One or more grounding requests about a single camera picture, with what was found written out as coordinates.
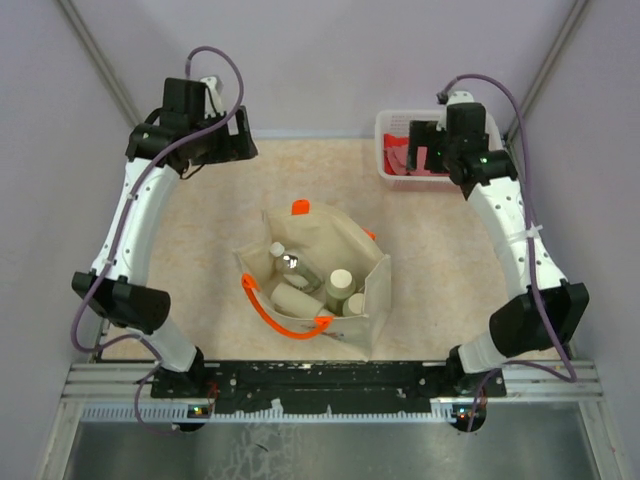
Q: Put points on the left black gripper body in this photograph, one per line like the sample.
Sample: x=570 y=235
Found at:
x=220 y=146

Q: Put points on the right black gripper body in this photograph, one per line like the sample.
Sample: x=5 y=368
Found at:
x=427 y=133

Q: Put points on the green bottle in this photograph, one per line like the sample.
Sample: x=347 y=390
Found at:
x=338 y=288
x=296 y=303
x=354 y=305

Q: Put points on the clear round bottle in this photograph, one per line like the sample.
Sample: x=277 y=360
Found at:
x=295 y=268

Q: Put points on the beige canvas tote bag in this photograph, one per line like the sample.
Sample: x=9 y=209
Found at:
x=330 y=240

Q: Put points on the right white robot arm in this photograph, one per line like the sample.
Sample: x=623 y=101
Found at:
x=543 y=307

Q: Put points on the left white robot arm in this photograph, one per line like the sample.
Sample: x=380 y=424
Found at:
x=115 y=287

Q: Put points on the red cloth in basket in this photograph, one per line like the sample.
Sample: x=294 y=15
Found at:
x=395 y=154

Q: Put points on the white plastic basket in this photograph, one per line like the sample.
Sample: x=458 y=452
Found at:
x=472 y=170

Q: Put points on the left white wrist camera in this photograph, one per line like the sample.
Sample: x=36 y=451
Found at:
x=214 y=105

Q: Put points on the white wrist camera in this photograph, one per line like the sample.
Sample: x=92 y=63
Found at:
x=214 y=105
x=459 y=97

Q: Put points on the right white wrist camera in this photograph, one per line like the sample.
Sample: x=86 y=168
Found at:
x=459 y=97

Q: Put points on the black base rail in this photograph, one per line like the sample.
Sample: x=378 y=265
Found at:
x=375 y=387

